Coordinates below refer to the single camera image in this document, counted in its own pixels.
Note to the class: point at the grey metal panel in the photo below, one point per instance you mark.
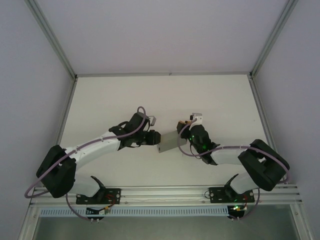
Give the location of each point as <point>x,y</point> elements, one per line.
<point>162,228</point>

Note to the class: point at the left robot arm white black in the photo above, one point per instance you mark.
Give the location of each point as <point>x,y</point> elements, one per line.
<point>95,147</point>

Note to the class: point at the aluminium frame side bar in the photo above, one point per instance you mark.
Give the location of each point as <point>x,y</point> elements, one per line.
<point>66,107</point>
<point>266,122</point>

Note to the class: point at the aluminium mounting rail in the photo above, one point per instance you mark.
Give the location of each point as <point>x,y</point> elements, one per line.
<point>162,193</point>

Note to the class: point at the aluminium frame bar long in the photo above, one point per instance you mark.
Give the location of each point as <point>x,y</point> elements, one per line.
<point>162,74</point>

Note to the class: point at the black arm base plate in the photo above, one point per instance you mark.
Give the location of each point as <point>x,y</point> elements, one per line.
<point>216,196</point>
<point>116,193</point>

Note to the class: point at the aluminium frame post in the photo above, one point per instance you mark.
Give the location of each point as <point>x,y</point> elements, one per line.
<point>53,37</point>
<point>272,37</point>

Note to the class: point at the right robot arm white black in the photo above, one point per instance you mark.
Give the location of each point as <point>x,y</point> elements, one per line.
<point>230,155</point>

